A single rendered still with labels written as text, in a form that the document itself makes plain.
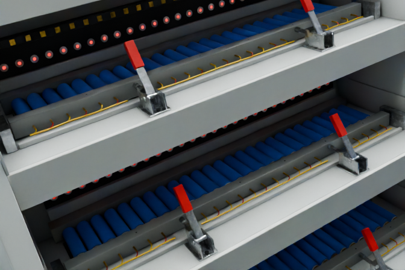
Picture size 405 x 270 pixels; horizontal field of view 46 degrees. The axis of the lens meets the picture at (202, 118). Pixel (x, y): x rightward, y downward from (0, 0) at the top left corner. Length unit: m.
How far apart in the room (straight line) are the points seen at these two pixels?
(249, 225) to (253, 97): 0.17
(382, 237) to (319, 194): 0.20
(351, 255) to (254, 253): 0.23
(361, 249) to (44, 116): 0.54
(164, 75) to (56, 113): 0.15
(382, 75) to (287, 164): 0.25
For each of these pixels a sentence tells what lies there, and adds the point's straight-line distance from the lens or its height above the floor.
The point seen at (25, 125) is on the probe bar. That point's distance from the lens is 0.58.
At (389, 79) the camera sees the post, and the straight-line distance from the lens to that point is 0.86.
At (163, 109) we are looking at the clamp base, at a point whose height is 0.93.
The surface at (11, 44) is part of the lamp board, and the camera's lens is 0.68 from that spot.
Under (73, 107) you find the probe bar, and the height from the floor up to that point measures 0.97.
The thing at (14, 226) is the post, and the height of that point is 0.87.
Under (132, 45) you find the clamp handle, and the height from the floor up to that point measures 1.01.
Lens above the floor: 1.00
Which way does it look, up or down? 9 degrees down
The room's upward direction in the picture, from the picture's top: 18 degrees counter-clockwise
